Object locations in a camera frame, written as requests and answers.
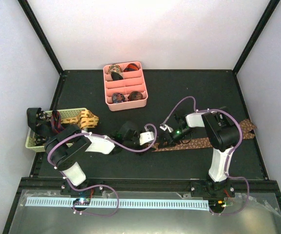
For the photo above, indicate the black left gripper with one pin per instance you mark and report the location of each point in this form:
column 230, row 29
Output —
column 142, row 147

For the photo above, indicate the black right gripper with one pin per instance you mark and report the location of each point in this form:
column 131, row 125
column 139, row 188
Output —
column 170, row 139

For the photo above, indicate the brown floral necktie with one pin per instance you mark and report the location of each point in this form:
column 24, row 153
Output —
column 246, row 125

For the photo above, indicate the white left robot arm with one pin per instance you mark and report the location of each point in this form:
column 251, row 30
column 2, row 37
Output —
column 67, row 147

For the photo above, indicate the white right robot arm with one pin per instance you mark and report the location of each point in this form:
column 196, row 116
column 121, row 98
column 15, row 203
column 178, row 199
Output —
column 223, row 132

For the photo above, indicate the dark brown rolled tie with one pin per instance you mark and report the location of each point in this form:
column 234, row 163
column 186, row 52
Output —
column 135, row 95

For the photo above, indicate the blue patterned rolled tie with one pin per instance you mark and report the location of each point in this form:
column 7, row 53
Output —
column 118, row 98

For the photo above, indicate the yellow patterned tie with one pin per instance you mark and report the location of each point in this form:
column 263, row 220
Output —
column 84, row 119

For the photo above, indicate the pink divided organizer box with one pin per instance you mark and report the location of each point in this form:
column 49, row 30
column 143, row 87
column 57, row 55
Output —
column 133, row 81

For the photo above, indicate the black orange rolled tie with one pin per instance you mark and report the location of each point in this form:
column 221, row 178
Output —
column 131, row 67

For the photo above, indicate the floral rolled tie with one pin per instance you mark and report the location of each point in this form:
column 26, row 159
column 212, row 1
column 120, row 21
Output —
column 114, row 68

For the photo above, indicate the dark striped tie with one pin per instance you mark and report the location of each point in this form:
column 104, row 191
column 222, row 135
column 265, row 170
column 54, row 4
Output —
column 56, row 124

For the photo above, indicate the black patterned tie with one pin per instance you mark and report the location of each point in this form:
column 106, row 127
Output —
column 40, row 123

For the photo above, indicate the light green plastic basket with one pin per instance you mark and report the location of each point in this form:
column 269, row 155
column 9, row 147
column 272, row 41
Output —
column 30, row 140

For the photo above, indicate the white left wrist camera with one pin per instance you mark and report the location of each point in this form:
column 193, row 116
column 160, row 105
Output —
column 146, row 137

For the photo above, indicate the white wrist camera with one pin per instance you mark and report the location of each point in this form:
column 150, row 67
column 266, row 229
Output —
column 146, row 137
column 166, row 128

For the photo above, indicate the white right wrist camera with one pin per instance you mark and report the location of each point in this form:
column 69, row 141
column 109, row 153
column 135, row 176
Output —
column 166, row 128

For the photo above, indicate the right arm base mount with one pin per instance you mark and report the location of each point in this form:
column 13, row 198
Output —
column 219, row 195

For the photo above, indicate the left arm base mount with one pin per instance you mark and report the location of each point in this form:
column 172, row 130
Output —
column 82, row 198

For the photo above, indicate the light blue cable duct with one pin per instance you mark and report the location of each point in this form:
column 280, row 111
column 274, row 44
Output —
column 110, row 203

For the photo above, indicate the black corner frame post right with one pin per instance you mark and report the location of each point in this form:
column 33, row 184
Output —
column 269, row 10

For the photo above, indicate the black corner frame post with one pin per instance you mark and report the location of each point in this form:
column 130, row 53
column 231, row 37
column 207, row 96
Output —
column 269, row 10
column 40, row 34

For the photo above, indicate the black corner frame post left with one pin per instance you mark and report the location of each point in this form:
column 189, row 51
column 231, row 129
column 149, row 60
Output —
column 40, row 34

